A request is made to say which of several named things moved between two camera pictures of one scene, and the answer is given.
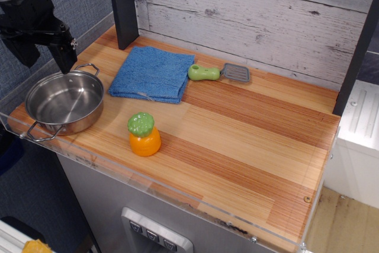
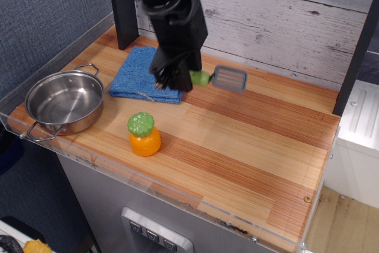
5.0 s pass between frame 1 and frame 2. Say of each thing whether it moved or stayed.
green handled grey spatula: moved
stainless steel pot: stayed
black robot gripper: moved
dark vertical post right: stayed
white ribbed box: stayed
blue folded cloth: stayed
